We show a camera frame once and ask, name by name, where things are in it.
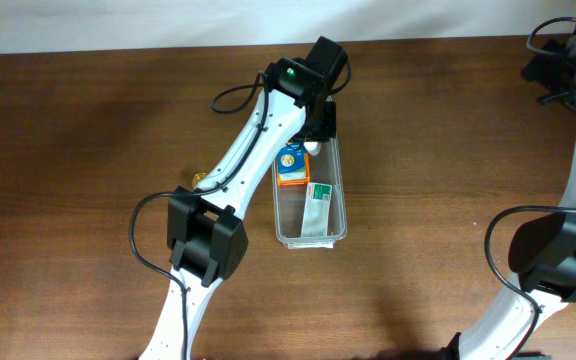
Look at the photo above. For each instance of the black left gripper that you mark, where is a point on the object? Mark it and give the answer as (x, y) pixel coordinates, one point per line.
(327, 126)

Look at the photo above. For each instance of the white lotion bottle clear cap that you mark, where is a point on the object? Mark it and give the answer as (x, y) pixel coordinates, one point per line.
(313, 148)

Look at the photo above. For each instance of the yellow blue medicine box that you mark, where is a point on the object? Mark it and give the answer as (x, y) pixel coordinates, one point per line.
(292, 165)

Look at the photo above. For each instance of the orange red medicine box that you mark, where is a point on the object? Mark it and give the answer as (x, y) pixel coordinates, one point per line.
(293, 183)

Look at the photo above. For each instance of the white green medicine box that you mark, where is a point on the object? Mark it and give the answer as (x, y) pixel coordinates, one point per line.
(316, 210)

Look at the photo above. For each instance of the small jar gold lid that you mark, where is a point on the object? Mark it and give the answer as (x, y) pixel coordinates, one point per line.
(197, 178)

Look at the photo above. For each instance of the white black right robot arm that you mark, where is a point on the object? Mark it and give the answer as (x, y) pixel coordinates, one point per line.
(542, 253)

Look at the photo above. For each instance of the clear plastic container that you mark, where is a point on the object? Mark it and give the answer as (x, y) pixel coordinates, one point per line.
(292, 170)

